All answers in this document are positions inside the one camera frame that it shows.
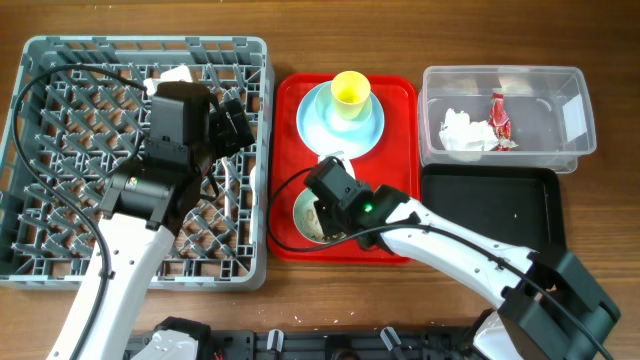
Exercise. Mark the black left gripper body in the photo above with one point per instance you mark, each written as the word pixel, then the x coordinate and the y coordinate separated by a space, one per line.
pixel 203 159

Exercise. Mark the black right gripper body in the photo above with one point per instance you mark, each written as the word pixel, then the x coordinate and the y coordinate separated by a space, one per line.
pixel 332 219

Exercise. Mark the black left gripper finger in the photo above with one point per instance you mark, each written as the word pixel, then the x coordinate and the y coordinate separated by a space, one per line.
pixel 239 131
pixel 221 138

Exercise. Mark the white plastic spoon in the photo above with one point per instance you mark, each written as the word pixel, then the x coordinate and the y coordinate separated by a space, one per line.
pixel 252 183

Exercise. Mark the green bowl with food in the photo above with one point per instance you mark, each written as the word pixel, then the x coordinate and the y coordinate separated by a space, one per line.
pixel 307 222

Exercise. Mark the white napkin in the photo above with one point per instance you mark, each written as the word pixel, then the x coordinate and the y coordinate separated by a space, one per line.
pixel 459 133

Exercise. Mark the red snack wrapper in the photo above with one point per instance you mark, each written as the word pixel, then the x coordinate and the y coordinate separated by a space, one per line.
pixel 501 123

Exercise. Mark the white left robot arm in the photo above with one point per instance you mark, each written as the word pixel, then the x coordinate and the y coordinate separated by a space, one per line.
pixel 146 200

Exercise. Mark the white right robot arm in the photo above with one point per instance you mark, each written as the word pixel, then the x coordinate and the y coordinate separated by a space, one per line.
pixel 546 303

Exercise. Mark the grey dishwasher rack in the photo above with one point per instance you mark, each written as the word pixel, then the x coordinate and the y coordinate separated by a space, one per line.
pixel 77 112

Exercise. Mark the red plastic tray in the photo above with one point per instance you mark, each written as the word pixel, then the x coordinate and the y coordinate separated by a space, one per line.
pixel 394 161

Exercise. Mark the light blue plate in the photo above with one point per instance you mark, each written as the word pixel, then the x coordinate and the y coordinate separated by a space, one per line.
pixel 324 132

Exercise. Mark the yellow plastic cup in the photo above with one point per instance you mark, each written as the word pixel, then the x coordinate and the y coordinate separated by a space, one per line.
pixel 350 91

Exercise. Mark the black plastic tray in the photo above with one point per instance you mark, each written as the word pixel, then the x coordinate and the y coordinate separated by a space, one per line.
pixel 515 205

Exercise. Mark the clear plastic bin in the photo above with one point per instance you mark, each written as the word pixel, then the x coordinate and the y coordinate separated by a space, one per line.
pixel 549 108

